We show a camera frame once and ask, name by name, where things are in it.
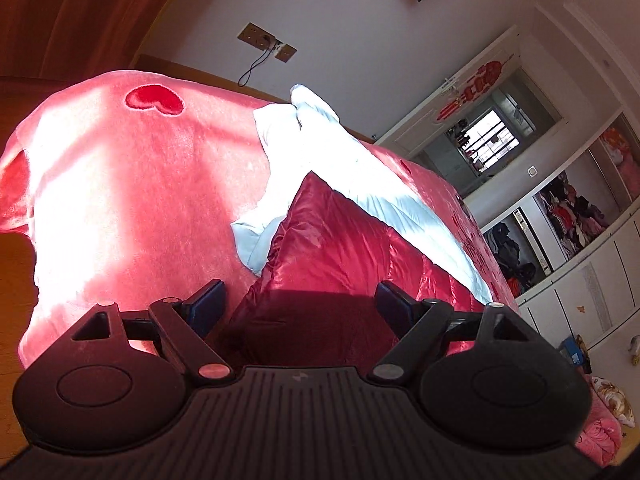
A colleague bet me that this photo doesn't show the light blue down jacket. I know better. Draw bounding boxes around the light blue down jacket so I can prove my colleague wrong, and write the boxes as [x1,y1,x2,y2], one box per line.
[230,84,496,306]

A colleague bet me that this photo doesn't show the blue shoe box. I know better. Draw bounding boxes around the blue shoe box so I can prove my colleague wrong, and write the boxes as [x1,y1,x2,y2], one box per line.
[560,335,590,367]

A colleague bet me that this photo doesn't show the white wardrobe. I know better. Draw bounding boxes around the white wardrobe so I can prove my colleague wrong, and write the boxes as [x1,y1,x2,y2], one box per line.
[465,2,640,356]

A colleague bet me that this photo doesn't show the folded pink quilt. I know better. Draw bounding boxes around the folded pink quilt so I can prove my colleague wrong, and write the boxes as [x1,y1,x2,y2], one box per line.
[574,417,625,468]

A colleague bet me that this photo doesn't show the red down jacket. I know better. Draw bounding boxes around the red down jacket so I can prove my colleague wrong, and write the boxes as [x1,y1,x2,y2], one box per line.
[220,171,521,361]

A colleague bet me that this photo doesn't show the pile of dark folded clothes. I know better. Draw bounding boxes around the pile of dark folded clothes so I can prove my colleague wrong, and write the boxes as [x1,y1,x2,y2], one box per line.
[482,222,541,297]

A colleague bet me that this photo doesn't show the white room door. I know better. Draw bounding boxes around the white room door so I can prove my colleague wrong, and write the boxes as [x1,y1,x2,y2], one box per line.
[372,25,521,161]

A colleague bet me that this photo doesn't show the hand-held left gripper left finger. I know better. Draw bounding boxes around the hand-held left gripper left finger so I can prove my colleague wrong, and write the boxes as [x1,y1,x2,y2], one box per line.
[67,279,236,386]

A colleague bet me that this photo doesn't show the pink bedding bundle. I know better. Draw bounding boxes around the pink bedding bundle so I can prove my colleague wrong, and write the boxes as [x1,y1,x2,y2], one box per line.
[600,127,640,196]

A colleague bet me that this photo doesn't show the wide brass wall socket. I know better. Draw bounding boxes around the wide brass wall socket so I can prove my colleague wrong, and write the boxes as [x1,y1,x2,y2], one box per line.
[237,22,277,51]

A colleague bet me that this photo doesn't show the pink heart print bed blanket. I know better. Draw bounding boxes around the pink heart print bed blanket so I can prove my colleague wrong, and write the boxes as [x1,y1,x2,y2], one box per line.
[0,70,521,368]

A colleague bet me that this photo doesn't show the barred window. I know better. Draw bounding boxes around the barred window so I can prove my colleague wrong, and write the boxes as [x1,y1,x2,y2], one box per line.
[462,109,516,173]

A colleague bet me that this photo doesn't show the red knot door ornament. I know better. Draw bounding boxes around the red knot door ornament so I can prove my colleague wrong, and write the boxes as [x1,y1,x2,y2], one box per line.
[435,60,506,123]

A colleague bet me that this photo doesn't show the pile of mixed folded clothes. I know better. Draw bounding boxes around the pile of mixed folded clothes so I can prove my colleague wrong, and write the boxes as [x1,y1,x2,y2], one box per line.
[535,172,608,261]

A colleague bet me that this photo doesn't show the floral pillow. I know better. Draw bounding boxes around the floral pillow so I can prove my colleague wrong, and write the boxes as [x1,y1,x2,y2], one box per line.
[590,376,632,428]

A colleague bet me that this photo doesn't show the black socket cable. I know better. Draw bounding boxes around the black socket cable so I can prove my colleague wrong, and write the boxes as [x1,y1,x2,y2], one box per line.
[237,40,281,88]

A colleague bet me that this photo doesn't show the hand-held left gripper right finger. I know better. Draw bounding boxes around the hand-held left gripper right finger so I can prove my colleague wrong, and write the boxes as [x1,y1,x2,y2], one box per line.
[367,281,541,386]

